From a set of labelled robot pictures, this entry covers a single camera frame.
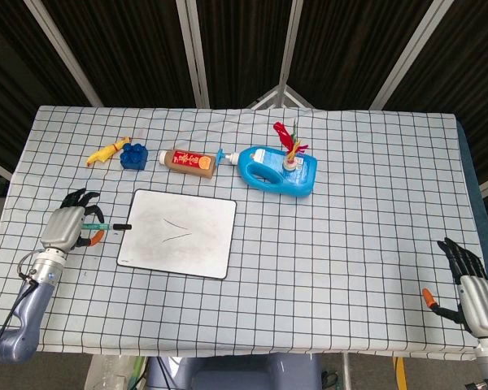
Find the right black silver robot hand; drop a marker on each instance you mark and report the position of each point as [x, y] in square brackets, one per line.
[482, 304]

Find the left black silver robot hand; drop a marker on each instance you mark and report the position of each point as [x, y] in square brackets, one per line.
[63, 227]

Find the green marker pen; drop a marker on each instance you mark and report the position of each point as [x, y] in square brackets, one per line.
[120, 226]

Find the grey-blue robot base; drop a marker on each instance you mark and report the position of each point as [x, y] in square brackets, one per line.
[236, 373]

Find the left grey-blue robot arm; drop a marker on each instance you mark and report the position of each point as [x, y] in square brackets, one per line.
[28, 313]

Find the white whiteboard black rim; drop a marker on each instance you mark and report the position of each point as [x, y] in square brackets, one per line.
[179, 235]

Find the yellow rubber chicken toy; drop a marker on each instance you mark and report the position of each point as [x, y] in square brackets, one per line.
[103, 154]

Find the blue toy building brick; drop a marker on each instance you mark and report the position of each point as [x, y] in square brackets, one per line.
[133, 158]

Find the brown drink bottle red label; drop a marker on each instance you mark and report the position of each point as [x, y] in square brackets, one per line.
[187, 162]

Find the clear plastic bag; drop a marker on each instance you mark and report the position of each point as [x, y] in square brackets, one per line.
[110, 373]

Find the white black checkered tablecloth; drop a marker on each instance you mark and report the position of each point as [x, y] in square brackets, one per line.
[309, 264]

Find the blue detergent jug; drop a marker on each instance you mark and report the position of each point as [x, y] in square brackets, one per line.
[297, 178]

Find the colourful feather shuttlecock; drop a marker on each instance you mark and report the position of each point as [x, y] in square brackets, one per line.
[285, 138]

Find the white metal screen foot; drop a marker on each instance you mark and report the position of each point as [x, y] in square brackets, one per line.
[276, 97]

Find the dark folding screen white frame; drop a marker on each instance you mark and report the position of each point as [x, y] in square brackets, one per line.
[126, 44]

